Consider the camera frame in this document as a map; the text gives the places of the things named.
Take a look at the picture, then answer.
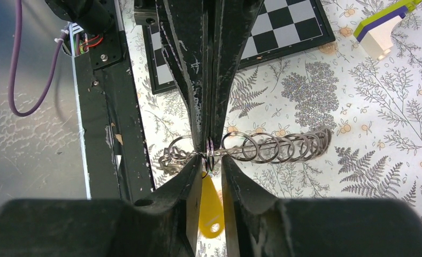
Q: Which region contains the floral patterned table mat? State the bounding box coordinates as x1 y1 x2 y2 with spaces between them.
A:
118 0 422 257

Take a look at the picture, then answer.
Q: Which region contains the white wooden block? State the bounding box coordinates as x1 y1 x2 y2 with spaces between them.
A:
360 16 402 61

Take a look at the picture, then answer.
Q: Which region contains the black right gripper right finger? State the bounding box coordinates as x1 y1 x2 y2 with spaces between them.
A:
221 156 280 256

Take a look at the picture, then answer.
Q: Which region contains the black white chessboard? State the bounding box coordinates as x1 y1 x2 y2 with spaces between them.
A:
134 0 335 94

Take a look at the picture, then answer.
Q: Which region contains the yellow key tag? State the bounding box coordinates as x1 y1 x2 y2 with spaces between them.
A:
198 175 225 239

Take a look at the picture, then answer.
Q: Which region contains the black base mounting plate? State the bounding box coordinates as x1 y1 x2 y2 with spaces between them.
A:
72 31 155 202

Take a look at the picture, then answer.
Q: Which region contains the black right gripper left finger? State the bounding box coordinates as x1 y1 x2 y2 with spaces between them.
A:
134 156 202 256

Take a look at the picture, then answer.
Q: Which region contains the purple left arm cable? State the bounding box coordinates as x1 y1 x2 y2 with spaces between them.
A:
7 0 70 118

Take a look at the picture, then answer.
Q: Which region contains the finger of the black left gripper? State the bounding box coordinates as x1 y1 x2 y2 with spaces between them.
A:
209 1 264 147
156 1 210 151

